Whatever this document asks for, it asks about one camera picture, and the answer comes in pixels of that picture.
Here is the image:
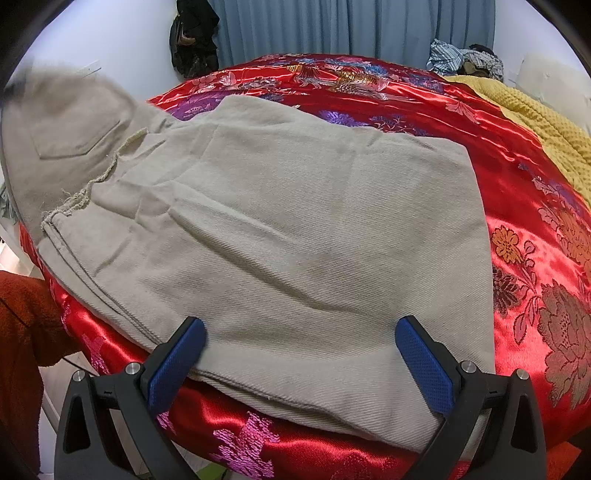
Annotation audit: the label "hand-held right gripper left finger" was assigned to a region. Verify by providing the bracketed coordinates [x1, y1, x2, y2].
[54, 316, 206, 480]

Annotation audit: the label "yellow quilted blanket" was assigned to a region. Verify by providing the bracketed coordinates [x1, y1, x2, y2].
[443, 74, 591, 208]

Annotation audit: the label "cream padded headboard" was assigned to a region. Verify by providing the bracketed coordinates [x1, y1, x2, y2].
[512, 52, 585, 121]

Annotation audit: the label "red floral satin blanket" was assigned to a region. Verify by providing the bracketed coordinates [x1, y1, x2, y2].
[18, 53, 591, 480]

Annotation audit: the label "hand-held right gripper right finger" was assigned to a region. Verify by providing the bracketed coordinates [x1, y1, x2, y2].
[394, 315, 546, 480]

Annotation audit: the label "blue-grey curtain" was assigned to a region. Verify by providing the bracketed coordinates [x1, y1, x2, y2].
[205, 0, 497, 77]

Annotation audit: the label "blue striped cloth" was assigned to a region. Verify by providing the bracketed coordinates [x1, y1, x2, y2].
[426, 39, 469, 77]

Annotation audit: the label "dark hanging clothes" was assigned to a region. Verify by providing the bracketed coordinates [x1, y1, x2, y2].
[168, 0, 221, 79]

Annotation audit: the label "beige pants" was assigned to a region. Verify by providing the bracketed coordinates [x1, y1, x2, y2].
[0, 62, 497, 455]

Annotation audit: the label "dark crumpled clothes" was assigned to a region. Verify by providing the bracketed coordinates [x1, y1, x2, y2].
[457, 44, 506, 84]

